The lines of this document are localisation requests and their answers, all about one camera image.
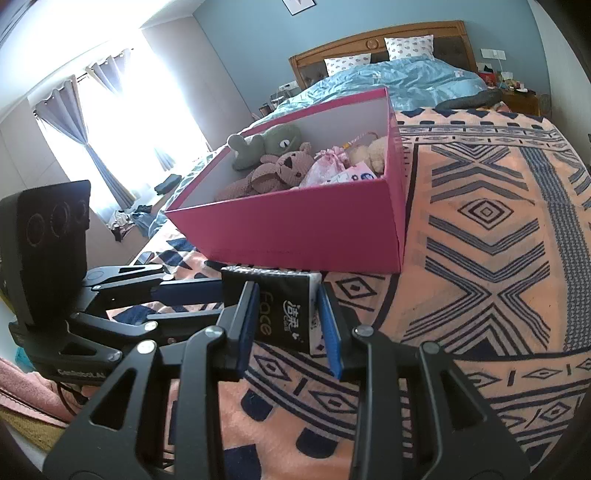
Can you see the pink cardboard box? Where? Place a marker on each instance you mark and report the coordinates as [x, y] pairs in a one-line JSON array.
[[300, 230]]

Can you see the cream plush toy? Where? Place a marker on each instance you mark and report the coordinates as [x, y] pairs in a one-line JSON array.
[[374, 152]]

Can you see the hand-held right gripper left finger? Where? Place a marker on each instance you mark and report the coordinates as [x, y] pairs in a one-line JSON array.
[[247, 332]]

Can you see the wooden nightstand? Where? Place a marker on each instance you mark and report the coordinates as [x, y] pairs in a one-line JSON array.
[[521, 101]]

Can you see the blue duvet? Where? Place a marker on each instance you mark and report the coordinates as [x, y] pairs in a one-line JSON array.
[[406, 76]]

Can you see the white wall socket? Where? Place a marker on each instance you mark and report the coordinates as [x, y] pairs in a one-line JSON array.
[[492, 54], [287, 85]]

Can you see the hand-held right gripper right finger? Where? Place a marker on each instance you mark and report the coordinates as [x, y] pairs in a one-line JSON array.
[[331, 332]]

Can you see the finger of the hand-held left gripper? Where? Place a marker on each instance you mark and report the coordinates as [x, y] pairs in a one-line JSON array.
[[194, 291], [184, 321]]

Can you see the pink brocade pouch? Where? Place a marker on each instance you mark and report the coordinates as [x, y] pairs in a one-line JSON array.
[[328, 164]]

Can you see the dark folded garment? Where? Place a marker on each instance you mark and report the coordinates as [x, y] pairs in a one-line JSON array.
[[167, 184]]

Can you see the white patterned pillow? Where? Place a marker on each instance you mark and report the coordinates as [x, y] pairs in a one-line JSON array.
[[408, 47], [348, 64]]

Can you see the pile of clothes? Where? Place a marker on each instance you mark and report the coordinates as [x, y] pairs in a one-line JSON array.
[[131, 221]]

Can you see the floral tissue pack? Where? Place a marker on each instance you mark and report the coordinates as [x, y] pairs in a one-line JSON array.
[[353, 174]]

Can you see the peach patterned blanket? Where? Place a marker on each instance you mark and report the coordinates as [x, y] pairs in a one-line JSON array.
[[485, 230]]

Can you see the black tissue pack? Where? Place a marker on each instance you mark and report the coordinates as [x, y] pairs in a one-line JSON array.
[[286, 314]]

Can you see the green plush frog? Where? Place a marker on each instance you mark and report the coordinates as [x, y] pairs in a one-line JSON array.
[[277, 138]]

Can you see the dark grey cloth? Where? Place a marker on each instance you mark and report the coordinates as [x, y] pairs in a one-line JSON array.
[[471, 99]]

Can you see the wooden headboard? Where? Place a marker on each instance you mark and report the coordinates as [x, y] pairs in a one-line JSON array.
[[318, 60]]

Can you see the pink knit plush bear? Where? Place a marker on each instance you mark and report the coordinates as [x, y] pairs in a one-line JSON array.
[[281, 173]]

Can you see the grey-purple curtain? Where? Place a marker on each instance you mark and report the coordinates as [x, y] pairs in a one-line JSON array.
[[78, 134], [120, 83]]

